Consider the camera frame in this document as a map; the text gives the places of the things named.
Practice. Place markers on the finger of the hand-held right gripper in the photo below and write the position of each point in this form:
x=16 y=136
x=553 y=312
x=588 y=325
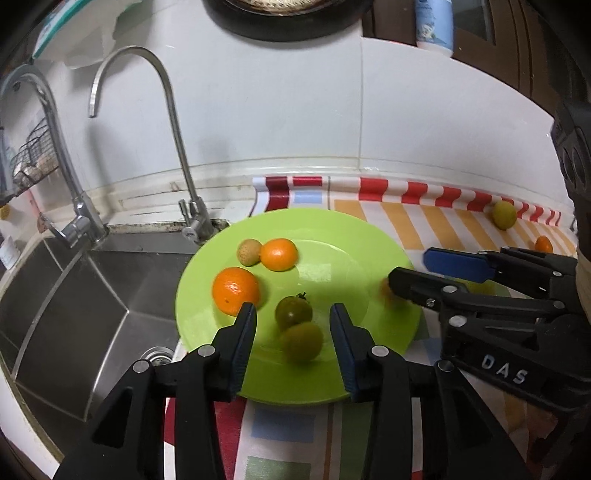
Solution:
x=461 y=265
x=415 y=286

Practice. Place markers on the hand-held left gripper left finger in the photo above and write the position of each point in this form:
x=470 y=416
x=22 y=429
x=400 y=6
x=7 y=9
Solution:
x=244 y=344

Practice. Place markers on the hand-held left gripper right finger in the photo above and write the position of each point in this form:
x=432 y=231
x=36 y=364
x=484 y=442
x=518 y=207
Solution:
x=345 y=348

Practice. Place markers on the small orange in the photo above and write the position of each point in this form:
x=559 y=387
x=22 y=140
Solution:
x=278 y=254
x=384 y=291
x=544 y=243

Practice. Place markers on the small dark green tomato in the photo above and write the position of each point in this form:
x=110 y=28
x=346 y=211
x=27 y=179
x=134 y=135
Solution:
x=293 y=312
x=302 y=342

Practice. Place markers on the large orange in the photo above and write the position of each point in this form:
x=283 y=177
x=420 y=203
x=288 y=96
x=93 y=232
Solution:
x=235 y=291

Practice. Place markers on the green plate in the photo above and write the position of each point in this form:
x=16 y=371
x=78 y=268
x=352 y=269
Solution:
x=332 y=258

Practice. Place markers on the small tan fruit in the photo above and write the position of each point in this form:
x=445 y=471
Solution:
x=248 y=252

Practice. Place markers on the striped colourful tablecloth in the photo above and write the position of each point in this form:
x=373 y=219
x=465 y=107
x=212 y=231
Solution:
x=415 y=221

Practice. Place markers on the yellow-green apple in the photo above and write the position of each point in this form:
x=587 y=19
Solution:
x=503 y=214

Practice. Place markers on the stainless steel sink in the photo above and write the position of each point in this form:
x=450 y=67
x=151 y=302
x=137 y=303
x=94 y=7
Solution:
x=69 y=314

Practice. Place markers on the slim gooseneck faucet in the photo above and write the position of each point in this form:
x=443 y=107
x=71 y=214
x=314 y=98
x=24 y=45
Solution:
x=173 y=120

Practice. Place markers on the white pump soap bottle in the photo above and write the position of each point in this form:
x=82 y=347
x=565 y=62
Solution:
x=434 y=23

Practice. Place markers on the large chrome faucet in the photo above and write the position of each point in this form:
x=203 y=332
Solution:
x=51 y=138

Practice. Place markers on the black frying pan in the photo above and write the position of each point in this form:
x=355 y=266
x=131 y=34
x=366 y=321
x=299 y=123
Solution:
x=286 y=21

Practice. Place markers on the tissue paper pack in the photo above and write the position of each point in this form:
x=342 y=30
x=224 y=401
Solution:
x=78 y=32

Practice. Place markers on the dark wooden window frame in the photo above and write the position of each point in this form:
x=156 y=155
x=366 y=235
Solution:
x=498 y=46

